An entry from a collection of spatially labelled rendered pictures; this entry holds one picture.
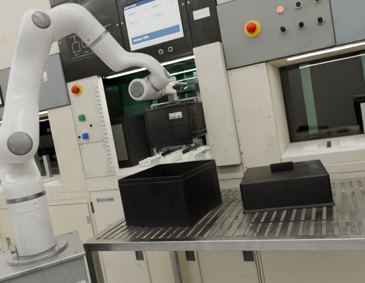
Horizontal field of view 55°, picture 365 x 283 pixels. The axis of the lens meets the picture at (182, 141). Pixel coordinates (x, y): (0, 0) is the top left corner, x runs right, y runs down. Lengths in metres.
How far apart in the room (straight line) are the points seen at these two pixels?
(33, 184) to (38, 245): 0.19
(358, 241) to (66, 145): 1.54
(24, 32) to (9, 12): 1.08
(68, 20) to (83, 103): 0.69
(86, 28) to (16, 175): 0.56
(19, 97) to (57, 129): 0.87
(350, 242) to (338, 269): 0.73
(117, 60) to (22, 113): 0.39
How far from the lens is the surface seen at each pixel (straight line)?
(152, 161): 1.97
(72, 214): 2.11
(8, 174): 1.26
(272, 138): 1.54
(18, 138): 1.14
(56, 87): 2.03
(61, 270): 1.18
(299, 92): 1.96
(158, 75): 1.34
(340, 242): 0.97
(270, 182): 1.18
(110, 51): 1.34
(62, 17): 1.34
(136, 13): 1.77
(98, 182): 1.94
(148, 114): 1.58
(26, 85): 1.22
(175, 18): 1.67
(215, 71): 1.53
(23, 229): 1.23
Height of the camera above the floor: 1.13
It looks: 5 degrees down
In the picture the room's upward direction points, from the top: 10 degrees counter-clockwise
